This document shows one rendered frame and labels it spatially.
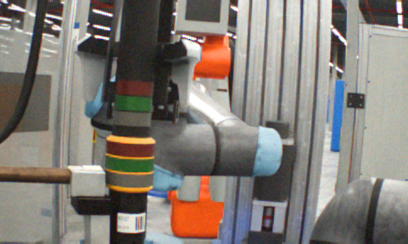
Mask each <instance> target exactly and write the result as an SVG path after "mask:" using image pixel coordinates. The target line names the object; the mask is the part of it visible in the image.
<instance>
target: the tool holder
mask: <svg viewBox="0 0 408 244"><path fill-rule="evenodd" d="M66 168H70V183H69V184H66V190H67V191H68V192H69V194H70V205H71V206H72V207H73V208H74V210H75V211H76V212H77V214H78V215H84V224H83V225H84V236H83V237H84V244H109V241H110V239H109V229H110V224H109V218H110V215H111V214H112V213H111V205H112V200H111V198H110V197H108V196H107V195H106V194H105V173H104V172H103V171H102V170H84V169H79V168H81V166H67V167H66Z"/></svg>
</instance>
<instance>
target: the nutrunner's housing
mask: <svg viewBox="0 0 408 244"><path fill-rule="evenodd" d="M109 197H110V198H111V200H112V205H111V213H112V214H111V215H110V218H109V224H110V229H109V239H110V241H109V244H144V239H145V238H146V235H147V231H146V224H147V213H148V207H147V202H148V192H147V191H142V192H123V191H114V190H111V189H109Z"/></svg>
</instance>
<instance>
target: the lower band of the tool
mask: <svg viewBox="0 0 408 244"><path fill-rule="evenodd" d="M107 140H108V141H115V142H122V143H134V144H150V143H155V140H154V139H153V138H134V137H123V136H108V137H107ZM105 154H106V155H109V156H111V157H116V158H133V159H145V158H134V157H122V156H115V155H111V154H108V153H105ZM152 158H154V157H152ZM106 169H107V168H106ZM107 170H108V171H112V172H115V173H122V174H136V175H148V174H152V173H153V171H152V172H148V173H127V172H121V171H115V170H112V169H107ZM105 185H106V186H107V187H108V188H109V189H111V190H114V191H123V192H142V191H150V190H151V189H152V188H153V186H150V187H145V188H128V187H122V186H112V185H110V184H107V183H105Z"/></svg>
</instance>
